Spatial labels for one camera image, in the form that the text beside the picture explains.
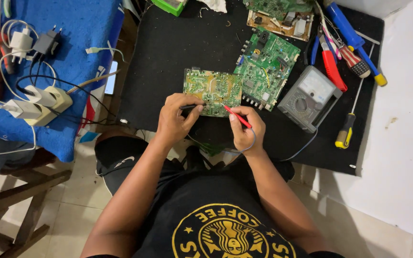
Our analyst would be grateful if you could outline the person's left hand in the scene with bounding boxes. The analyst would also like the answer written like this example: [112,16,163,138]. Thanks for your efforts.
[155,93,205,146]

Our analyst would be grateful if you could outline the person's right hand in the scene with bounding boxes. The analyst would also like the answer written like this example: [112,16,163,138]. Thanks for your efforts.
[229,106,266,157]

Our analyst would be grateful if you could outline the red multimeter probe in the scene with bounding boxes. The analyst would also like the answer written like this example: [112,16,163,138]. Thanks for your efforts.
[221,103,252,129]

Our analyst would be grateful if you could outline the green solder-side circuit board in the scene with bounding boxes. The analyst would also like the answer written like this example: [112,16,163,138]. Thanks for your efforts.
[183,67,244,118]

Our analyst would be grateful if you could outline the black shorts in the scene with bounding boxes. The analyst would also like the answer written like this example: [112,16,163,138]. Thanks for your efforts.
[95,135,178,196]

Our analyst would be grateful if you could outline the green main circuit board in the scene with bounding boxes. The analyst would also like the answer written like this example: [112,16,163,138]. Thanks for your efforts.
[234,27,301,112]

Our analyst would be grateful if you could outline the grey analog multimeter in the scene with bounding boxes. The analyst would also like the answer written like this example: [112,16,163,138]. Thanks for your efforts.
[277,65,343,134]

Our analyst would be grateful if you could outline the black work mat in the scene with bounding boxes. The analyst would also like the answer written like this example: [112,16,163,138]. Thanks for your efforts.
[118,0,385,176]

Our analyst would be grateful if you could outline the smartphone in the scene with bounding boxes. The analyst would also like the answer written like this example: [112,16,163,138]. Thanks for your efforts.
[104,60,119,96]

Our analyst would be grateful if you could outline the black printed t-shirt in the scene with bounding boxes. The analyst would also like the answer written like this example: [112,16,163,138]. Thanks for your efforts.
[133,158,311,258]

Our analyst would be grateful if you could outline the brown power supply board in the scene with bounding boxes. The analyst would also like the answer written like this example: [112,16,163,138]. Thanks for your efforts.
[246,10,314,42]

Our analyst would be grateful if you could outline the green plastic box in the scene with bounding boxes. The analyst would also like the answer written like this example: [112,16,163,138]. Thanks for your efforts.
[151,0,188,17]

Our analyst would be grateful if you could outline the beige power strip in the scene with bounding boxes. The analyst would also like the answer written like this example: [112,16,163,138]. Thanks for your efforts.
[24,86,74,127]

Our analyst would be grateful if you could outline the blue cloth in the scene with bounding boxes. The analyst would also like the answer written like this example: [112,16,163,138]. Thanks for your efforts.
[0,0,125,162]

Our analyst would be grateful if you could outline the white crumpled cloth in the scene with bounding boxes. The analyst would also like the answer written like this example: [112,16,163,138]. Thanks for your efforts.
[196,0,228,14]

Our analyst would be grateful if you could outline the dark green circuit board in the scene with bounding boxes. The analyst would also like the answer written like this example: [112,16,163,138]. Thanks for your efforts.
[243,0,315,21]

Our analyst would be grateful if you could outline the white plug adapter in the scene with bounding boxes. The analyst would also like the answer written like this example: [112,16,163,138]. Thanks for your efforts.
[24,85,57,108]
[3,100,43,120]

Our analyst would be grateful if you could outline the black phone charger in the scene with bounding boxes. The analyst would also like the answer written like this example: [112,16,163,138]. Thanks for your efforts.
[33,25,63,56]

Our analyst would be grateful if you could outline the white phone charger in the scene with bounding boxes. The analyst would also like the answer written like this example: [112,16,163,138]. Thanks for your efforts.
[9,28,34,64]

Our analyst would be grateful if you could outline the wooden stool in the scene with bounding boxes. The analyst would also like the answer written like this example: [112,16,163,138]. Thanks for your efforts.
[0,148,72,258]

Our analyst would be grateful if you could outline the yellow black handled screwdriver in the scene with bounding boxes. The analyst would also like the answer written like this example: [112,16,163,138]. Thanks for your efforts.
[335,44,375,150]

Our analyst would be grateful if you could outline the white usb cable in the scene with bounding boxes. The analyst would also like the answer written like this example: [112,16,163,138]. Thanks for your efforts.
[85,40,125,62]

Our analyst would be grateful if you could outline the red handled pliers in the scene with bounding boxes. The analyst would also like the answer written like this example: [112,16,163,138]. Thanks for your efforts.
[319,34,348,93]

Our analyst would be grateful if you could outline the blue handled pliers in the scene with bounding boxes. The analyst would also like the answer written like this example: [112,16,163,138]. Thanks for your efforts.
[310,35,321,66]

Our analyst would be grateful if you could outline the red striped handled screwdriver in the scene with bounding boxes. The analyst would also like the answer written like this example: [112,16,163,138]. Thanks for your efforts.
[323,21,371,79]

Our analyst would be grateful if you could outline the blue yellow handled screwdriver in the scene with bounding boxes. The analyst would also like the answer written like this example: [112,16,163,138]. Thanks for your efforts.
[323,1,388,87]

